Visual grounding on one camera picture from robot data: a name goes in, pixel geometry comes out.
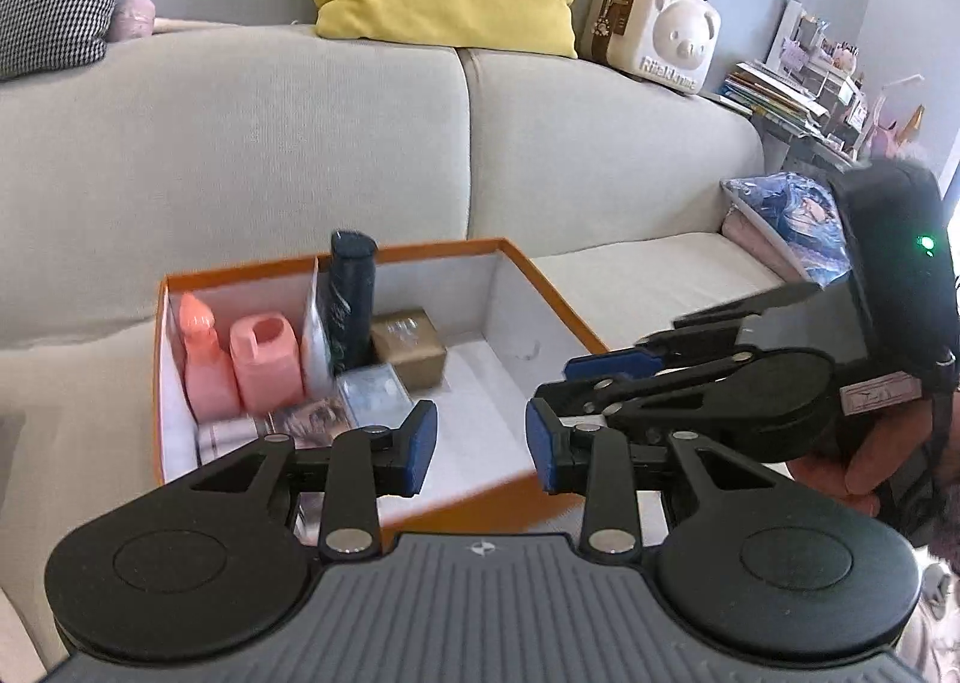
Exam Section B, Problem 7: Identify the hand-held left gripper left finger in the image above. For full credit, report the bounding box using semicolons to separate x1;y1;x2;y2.
187;400;440;565

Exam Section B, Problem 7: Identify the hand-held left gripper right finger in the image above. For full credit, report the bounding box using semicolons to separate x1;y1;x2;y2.
525;400;781;565

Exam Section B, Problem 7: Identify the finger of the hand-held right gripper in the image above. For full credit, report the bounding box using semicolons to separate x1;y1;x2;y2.
565;280;826;385
531;357;758;430

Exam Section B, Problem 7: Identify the orange cardboard box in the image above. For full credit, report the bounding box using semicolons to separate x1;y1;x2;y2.
154;238;611;528

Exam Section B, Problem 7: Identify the dark blue bottle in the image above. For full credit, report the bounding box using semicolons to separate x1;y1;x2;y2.
328;229;378;373

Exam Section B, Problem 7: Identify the person's right hand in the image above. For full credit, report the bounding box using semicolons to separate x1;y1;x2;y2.
787;422;891;519

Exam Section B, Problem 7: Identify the clear plastic packet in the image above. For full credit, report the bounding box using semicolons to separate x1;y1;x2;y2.
337;363;414;427

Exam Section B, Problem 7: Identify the brown cardboard box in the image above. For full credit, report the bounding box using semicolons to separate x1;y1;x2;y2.
369;308;449;392

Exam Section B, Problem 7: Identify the flat printed packet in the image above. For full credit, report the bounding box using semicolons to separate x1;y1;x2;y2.
265;396;359;453

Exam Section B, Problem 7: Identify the blue printed plastic package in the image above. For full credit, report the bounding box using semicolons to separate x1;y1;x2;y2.
720;170;854;288

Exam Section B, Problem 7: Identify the white pouch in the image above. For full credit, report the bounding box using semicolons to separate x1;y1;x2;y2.
300;261;335;400

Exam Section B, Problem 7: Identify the pink plastic container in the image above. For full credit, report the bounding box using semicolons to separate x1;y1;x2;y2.
228;312;305;415

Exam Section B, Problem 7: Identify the white striped packet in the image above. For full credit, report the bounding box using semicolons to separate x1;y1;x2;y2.
194;416;275;467

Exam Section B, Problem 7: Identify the pink plastic bottle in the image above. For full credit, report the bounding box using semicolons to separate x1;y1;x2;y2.
177;293;242;423

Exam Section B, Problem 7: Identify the stack of books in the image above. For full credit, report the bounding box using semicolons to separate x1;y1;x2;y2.
701;60;826;138

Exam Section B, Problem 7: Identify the clear desk organizer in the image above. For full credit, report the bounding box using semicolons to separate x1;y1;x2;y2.
765;0;871;155

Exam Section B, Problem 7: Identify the beige fabric sofa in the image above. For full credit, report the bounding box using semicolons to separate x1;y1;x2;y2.
0;19;852;683

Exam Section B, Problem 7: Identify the cream bear suitcase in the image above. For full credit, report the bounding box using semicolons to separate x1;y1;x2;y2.
576;0;723;97

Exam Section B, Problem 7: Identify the pink toy with wooden handle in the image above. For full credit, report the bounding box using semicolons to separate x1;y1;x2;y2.
109;0;227;43

